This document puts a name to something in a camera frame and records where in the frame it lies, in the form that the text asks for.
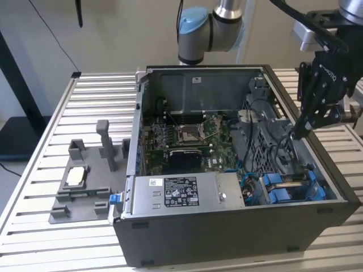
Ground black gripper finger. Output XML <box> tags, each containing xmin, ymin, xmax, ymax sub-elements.
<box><xmin>291</xmin><ymin>62</ymin><xmax>324</xmax><ymax>140</ymax></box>
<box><xmin>308</xmin><ymin>103</ymin><xmax>344</xmax><ymax>130</ymax></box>

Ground black installed RAM sticks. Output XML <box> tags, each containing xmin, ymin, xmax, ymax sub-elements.
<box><xmin>168</xmin><ymin>110</ymin><xmax>206</xmax><ymax>125</ymax></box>

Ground thin black wall cable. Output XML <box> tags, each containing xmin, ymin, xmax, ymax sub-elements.
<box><xmin>28</xmin><ymin>0</ymin><xmax>79</xmax><ymax>73</ymax></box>

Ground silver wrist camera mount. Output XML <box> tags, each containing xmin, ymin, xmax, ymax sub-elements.
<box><xmin>292</xmin><ymin>19</ymin><xmax>320</xmax><ymax>52</ymax></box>

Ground grey metal disk bay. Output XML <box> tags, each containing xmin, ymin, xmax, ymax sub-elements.
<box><xmin>231</xmin><ymin>93</ymin><xmax>301</xmax><ymax>173</ymax></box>

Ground green motherboard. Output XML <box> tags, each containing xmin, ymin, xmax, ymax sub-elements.
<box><xmin>141</xmin><ymin>112</ymin><xmax>242</xmax><ymax>176</ymax></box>

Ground black graphics card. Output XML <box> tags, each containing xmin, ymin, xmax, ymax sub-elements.
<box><xmin>168</xmin><ymin>149</ymin><xmax>204</xmax><ymax>174</ymax></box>

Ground black monitor stand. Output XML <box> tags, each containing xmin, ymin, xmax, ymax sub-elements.
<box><xmin>0</xmin><ymin>30</ymin><xmax>52</xmax><ymax>162</ymax></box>

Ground blue wire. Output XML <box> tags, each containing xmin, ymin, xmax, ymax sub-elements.
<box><xmin>238</xmin><ymin>169</ymin><xmax>264</xmax><ymax>188</ymax></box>

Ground CPU socket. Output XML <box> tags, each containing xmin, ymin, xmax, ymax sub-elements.
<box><xmin>176</xmin><ymin>124</ymin><xmax>204</xmax><ymax>144</ymax></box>

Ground hard disk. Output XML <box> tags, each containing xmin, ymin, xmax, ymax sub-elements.
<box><xmin>262</xmin><ymin>169</ymin><xmax>326</xmax><ymax>199</ymax></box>

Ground black open PC case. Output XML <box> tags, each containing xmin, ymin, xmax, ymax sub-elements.
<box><xmin>112</xmin><ymin>64</ymin><xmax>361</xmax><ymax>267</ymax></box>

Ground black floor cable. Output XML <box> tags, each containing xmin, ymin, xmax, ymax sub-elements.
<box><xmin>0</xmin><ymin>162</ymin><xmax>22</xmax><ymax>177</ymax></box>

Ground black hanging rod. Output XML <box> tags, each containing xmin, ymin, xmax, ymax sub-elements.
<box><xmin>74</xmin><ymin>0</ymin><xmax>84</xmax><ymax>28</ymax></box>

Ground silver CPU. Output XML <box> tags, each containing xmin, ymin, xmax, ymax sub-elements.
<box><xmin>65</xmin><ymin>167</ymin><xmax>87</xmax><ymax>186</ymax></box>

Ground black disk wire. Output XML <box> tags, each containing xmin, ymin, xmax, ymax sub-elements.
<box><xmin>273</xmin><ymin>130</ymin><xmax>306</xmax><ymax>174</ymax></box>

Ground grey parts rack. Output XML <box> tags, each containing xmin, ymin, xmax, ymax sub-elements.
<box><xmin>48</xmin><ymin>120</ymin><xmax>132</xmax><ymax>224</ymax></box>

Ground silver power supply unit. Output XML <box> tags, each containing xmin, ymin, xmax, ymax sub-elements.
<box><xmin>121</xmin><ymin>172</ymin><xmax>246</xmax><ymax>220</ymax></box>

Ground blue disk carrier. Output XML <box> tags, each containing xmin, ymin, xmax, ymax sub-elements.
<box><xmin>268</xmin><ymin>188</ymin><xmax>291</xmax><ymax>203</ymax></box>

